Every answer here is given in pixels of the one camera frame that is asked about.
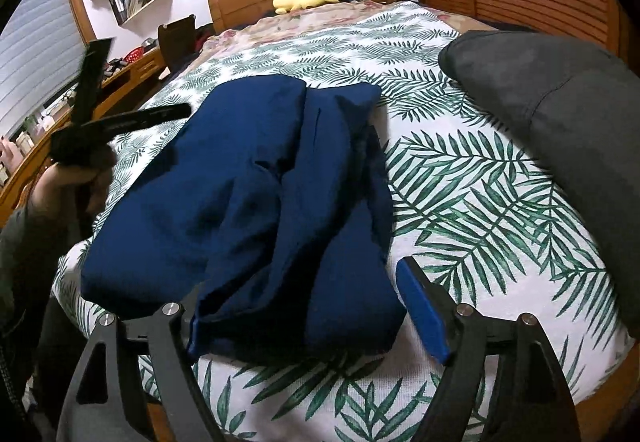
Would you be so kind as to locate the pink bottle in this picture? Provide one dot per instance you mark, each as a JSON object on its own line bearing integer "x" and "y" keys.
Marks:
{"x": 11, "y": 155}

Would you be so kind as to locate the dark wooden chair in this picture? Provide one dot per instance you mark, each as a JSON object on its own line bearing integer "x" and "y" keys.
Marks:
{"x": 177, "y": 42}

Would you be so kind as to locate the navy blue suit jacket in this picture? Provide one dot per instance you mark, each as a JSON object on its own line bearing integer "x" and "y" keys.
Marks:
{"x": 271, "y": 208}

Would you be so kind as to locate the red basket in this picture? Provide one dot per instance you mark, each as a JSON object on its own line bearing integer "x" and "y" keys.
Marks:
{"x": 134, "y": 55}

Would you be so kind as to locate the palm leaf print bedsheet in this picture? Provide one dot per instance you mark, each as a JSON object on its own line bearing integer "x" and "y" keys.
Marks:
{"x": 481, "y": 218}

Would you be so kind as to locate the floral blanket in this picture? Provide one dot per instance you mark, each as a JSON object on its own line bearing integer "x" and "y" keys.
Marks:
{"x": 277, "y": 27}

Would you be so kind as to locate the left hand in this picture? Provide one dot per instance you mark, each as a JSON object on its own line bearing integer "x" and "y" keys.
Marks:
{"x": 53, "y": 197}

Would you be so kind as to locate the grey window blind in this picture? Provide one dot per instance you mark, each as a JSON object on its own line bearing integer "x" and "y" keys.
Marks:
{"x": 41, "y": 53}

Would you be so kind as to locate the dark grey folded garment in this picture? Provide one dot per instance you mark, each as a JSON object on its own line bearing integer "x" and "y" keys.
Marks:
{"x": 576, "y": 107}

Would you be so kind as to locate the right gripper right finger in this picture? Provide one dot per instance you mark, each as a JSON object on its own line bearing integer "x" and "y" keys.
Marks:
{"x": 530, "y": 400}

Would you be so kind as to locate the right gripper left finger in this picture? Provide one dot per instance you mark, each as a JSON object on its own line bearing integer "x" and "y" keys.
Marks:
{"x": 106, "y": 401}

